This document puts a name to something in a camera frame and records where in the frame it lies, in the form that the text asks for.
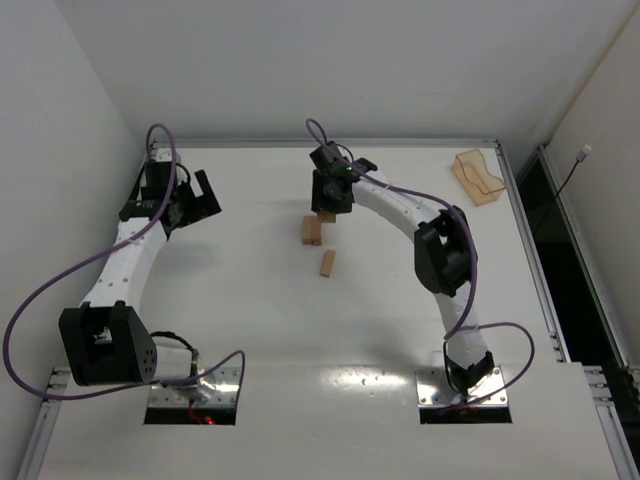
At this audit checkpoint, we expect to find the wood block thin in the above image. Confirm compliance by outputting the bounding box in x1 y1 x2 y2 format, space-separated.
317 212 336 223

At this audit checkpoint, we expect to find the plain wood block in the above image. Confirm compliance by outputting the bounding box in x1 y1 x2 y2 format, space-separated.
301 216 316 245

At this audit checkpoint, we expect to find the translucent orange plastic container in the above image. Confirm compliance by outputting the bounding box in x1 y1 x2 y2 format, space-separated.
451 149 506 207

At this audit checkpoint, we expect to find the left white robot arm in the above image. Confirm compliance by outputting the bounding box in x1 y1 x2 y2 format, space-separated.
59 161 221 386

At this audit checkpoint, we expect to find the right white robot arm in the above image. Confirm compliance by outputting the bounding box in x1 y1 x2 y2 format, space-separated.
310 142 494 395

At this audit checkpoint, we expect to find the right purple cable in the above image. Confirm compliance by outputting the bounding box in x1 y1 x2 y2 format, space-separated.
304 118 536 414

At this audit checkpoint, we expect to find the purple cable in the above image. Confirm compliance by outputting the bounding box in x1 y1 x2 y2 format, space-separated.
2 123 246 401
304 118 536 414

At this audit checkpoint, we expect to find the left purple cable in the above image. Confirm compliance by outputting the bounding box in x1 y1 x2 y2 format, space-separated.
2 123 246 401

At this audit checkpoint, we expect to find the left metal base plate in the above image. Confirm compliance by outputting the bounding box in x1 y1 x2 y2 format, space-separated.
147 366 241 409

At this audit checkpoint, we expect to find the metal base plate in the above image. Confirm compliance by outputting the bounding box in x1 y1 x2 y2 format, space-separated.
415 366 508 408
147 366 241 409

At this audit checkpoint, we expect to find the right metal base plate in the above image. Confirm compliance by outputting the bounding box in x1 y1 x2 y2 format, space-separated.
415 366 508 408

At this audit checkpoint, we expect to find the black cable white plug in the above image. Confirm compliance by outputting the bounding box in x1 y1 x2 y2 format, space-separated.
543 145 592 217

